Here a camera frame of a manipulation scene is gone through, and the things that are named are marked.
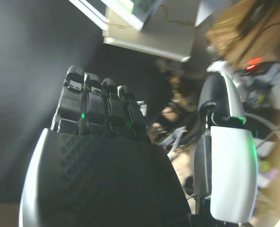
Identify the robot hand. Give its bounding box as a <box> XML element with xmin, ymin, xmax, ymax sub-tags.
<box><xmin>18</xmin><ymin>65</ymin><xmax>259</xmax><ymax>227</ymax></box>

